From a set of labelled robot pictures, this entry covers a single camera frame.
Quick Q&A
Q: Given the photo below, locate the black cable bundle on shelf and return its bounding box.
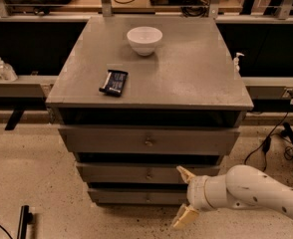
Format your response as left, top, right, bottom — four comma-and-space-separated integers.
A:
180, 0, 211, 18

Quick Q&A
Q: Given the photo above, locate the white bowl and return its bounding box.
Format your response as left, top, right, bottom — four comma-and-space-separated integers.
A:
127, 26, 162, 56

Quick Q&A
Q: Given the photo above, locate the grey drawer cabinet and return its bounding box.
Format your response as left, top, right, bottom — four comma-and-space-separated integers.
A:
46, 15, 253, 193

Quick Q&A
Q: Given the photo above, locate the clear sanitizer bottle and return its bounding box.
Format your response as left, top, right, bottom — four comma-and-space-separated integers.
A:
0, 57, 18, 82

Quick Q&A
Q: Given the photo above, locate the black floor cable right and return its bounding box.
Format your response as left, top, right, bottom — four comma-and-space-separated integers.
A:
243, 98, 293, 172

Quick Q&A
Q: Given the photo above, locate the black stand lower left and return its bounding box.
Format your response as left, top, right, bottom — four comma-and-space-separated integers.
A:
17, 205, 33, 239

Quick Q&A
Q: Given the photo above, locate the white pump bottle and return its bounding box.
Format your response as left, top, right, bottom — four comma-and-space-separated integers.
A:
233, 52, 245, 72

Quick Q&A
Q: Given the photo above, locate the grey top drawer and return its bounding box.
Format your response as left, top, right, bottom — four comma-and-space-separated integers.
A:
59, 125, 239, 155

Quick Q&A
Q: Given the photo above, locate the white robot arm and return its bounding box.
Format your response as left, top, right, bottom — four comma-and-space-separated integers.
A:
172, 165, 293, 229

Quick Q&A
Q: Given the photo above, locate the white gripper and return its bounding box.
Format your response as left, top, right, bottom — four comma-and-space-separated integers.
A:
171, 165, 210, 230

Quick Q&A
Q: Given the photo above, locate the black bracket left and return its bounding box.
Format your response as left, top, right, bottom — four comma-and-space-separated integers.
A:
5, 108, 25, 130

